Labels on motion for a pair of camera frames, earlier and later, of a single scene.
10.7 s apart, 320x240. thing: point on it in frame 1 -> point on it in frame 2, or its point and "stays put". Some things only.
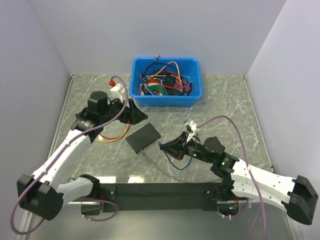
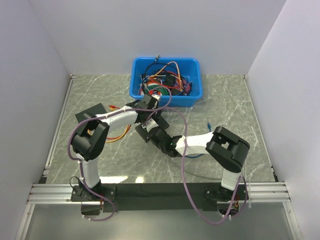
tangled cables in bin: (160, 79) stays put
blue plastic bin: (190, 67) stays put
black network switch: (143, 138) -> (155, 122)
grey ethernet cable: (147, 158) -> (193, 174)
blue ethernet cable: (160, 145) -> (209, 126)
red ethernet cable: (117, 137) stays put
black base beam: (163, 197) stays put
